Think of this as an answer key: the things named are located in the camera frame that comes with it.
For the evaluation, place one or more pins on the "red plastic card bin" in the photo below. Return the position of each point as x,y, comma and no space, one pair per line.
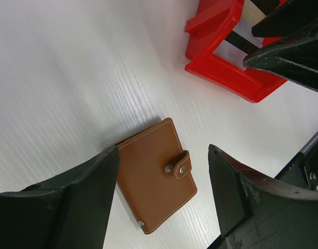
220,38

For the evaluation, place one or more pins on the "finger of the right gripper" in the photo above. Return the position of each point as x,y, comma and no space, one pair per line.
290,17
293,59

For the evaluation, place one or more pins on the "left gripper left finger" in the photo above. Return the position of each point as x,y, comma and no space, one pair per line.
69,210

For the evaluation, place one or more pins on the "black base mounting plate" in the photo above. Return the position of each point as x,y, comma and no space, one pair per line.
302,170

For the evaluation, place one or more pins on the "brown leather card holder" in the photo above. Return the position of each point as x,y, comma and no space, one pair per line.
155,175

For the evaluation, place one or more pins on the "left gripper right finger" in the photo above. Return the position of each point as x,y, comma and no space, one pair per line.
257,211

